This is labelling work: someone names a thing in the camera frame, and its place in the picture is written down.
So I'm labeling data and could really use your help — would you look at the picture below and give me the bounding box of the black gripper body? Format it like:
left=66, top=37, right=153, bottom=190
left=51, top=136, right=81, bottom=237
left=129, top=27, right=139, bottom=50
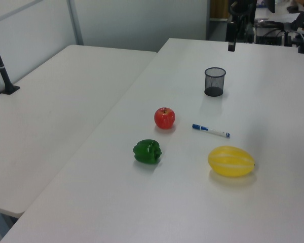
left=226, top=21, right=237, bottom=44

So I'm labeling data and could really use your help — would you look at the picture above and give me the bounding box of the blue and white marker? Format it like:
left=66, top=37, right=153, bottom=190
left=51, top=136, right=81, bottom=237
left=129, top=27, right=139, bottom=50
left=192, top=123, right=231, bottom=139

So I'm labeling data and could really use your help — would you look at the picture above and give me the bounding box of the black mesh pen holder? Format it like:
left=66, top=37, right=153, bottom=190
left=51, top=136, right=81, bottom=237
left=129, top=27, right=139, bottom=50
left=204, top=67, right=226, bottom=97

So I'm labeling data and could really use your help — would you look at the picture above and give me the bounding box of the red apple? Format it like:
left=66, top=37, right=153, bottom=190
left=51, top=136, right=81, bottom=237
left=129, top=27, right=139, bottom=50
left=154, top=107, right=176, bottom=130

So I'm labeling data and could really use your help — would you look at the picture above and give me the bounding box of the yellow striped melon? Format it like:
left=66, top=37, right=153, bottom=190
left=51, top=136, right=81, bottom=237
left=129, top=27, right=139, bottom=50
left=208, top=145, right=256, bottom=178

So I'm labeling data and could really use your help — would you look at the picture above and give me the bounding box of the green bell pepper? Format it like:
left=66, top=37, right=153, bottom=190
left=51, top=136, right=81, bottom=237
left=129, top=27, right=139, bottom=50
left=133, top=139, right=163, bottom=165

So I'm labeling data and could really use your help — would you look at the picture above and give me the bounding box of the white side table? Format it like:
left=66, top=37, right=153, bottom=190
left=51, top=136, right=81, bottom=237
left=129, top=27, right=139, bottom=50
left=0, top=45, right=158, bottom=219

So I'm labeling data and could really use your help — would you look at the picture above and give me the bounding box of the black electronics unit with cables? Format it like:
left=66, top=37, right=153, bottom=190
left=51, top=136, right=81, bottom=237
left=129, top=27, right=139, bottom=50
left=255, top=27, right=294, bottom=47

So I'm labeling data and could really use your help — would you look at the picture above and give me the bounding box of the black camera pole with base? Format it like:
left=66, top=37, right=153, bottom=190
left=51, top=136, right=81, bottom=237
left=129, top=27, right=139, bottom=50
left=0, top=25, right=20, bottom=95

